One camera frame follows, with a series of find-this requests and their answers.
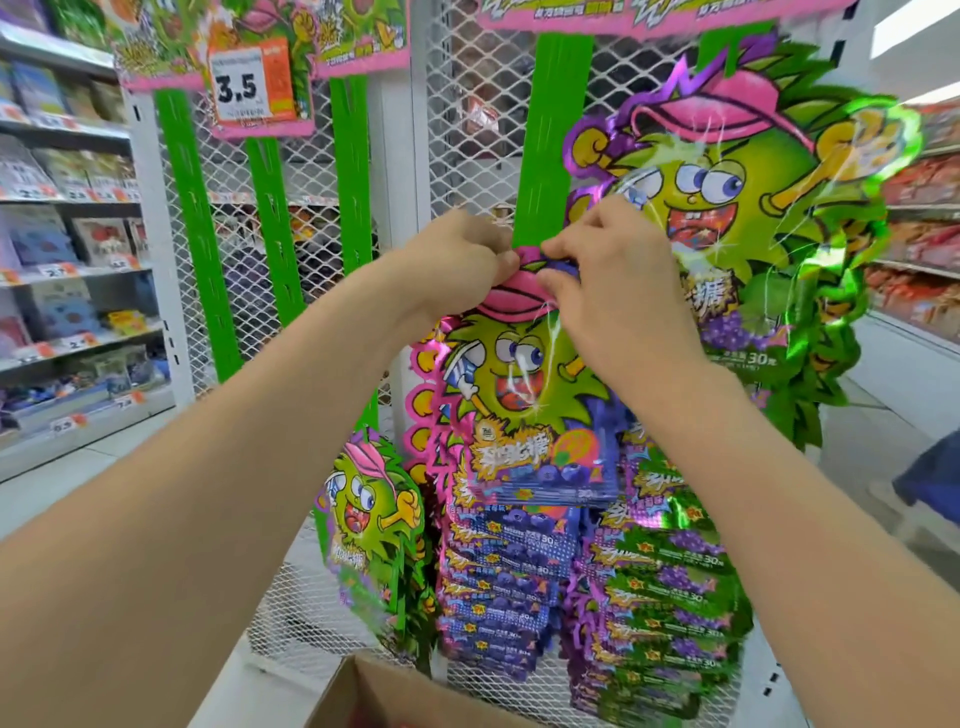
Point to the white store shelf unit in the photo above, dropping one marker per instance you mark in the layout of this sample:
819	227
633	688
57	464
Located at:
82	427

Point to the bunch of small green packets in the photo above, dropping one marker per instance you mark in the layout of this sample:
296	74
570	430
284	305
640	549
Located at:
375	517

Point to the person's right hand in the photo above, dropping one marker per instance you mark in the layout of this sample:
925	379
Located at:
630	300

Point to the stack of purple-green candy packets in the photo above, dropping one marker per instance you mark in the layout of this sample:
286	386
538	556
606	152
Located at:
660	600

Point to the wide pink header card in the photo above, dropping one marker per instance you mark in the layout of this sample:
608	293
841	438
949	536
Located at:
637	11

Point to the person's left fingers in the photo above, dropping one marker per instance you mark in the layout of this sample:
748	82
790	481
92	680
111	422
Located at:
491	251

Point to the person's right thumb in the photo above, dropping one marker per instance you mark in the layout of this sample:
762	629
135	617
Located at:
561	285

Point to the rows of assorted snack packets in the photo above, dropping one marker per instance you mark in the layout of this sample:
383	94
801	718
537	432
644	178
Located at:
52	247

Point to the green hanging display strip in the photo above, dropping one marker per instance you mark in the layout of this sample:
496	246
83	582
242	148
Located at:
196	240
276	225
553	135
352	187

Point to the person's left hand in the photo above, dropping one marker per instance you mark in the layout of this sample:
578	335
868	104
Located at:
450	262

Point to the ceiling strip light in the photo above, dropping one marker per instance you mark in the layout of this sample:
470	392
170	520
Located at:
911	22

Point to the orange price tag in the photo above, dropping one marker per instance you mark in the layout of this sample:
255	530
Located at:
251	81

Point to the pink-edged cartoon header card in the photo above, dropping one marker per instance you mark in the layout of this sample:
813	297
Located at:
289	30
360	34
154	45

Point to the brown cardboard box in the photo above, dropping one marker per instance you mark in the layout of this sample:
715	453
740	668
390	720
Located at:
397	697

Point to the store shelf with red packets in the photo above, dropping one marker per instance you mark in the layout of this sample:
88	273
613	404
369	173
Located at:
919	225

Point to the person's right forearm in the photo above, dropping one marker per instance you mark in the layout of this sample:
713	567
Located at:
795	570

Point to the blue monster candy packet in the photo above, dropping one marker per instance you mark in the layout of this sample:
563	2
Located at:
525	420

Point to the stack of blue candy packets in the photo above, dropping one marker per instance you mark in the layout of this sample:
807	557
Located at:
502	585

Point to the bunch of large green packets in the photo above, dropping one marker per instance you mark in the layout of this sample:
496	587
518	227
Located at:
757	210

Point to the person's left forearm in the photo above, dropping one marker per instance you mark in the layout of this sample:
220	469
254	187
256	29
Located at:
195	510

